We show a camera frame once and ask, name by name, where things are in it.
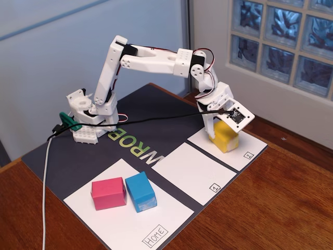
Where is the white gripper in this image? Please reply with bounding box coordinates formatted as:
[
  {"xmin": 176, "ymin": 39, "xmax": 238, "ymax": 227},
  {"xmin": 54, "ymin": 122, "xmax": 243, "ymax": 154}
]
[{"xmin": 195, "ymin": 81, "xmax": 234, "ymax": 141}]

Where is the yellow box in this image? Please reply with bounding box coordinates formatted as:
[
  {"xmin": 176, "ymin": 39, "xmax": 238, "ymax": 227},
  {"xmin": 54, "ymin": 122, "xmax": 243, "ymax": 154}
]
[{"xmin": 209, "ymin": 120, "xmax": 239, "ymax": 154}]

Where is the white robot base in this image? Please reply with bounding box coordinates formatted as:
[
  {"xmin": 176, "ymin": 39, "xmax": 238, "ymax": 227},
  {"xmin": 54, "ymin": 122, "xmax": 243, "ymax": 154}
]
[{"xmin": 66, "ymin": 88, "xmax": 105, "ymax": 145}]

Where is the blue box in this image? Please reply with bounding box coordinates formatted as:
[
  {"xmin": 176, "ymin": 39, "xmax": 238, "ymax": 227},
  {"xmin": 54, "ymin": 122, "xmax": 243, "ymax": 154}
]
[{"xmin": 125, "ymin": 171, "xmax": 158, "ymax": 214}]

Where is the pink box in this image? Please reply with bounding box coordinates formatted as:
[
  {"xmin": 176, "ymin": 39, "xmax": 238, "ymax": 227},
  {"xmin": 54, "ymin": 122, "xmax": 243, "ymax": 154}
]
[{"xmin": 90, "ymin": 177, "xmax": 127, "ymax": 211}]

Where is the white paper sheet marked 2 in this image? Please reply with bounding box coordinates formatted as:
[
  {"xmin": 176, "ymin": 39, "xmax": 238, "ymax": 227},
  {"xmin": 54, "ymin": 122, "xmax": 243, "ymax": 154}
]
[{"xmin": 186, "ymin": 118, "xmax": 268, "ymax": 172}]

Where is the white paper sheet marked 1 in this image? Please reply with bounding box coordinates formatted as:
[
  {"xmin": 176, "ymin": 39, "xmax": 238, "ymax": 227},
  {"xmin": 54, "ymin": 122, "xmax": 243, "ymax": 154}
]
[{"xmin": 150, "ymin": 142, "xmax": 237, "ymax": 206}]

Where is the glass block window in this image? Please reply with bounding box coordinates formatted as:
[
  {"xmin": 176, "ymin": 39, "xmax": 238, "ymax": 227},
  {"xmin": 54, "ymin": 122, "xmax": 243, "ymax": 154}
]
[{"xmin": 228, "ymin": 0, "xmax": 333, "ymax": 98}]

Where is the white paper sheet marked HOME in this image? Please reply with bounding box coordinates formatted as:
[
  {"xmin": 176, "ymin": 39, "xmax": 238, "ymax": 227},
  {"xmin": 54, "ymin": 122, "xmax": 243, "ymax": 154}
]
[{"xmin": 63, "ymin": 158, "xmax": 195, "ymax": 250}]

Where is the dark mat with WROB print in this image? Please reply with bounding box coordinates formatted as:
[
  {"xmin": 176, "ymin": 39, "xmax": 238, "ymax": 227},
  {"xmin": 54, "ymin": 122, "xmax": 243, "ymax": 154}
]
[{"xmin": 21, "ymin": 82, "xmax": 269, "ymax": 250}]

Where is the green clamp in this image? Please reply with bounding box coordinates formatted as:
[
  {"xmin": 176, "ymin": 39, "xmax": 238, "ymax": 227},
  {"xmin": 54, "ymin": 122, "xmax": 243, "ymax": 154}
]
[{"xmin": 59, "ymin": 111, "xmax": 83, "ymax": 131}]

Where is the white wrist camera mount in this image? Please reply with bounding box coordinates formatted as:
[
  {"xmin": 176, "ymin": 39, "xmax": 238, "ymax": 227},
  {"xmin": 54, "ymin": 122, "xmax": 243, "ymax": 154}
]
[{"xmin": 215, "ymin": 98, "xmax": 255, "ymax": 133}]

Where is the grey metal frame post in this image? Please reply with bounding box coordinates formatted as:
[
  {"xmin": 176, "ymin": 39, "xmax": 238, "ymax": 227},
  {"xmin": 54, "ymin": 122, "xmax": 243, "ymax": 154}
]
[{"xmin": 182, "ymin": 0, "xmax": 195, "ymax": 96}]

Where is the black cable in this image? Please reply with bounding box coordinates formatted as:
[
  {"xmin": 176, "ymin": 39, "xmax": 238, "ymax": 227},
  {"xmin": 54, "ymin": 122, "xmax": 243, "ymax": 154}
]
[{"xmin": 46, "ymin": 109, "xmax": 235, "ymax": 143}]

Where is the white cable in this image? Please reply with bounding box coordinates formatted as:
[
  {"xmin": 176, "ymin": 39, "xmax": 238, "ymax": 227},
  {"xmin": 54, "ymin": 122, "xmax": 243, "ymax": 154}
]
[{"xmin": 41, "ymin": 136, "xmax": 53, "ymax": 250}]

